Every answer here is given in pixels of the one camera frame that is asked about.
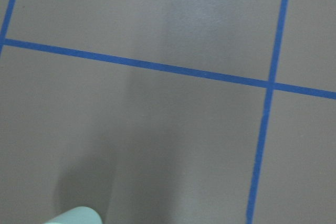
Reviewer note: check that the green plastic cup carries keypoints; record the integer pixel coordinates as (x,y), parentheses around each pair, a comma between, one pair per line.
(78,215)

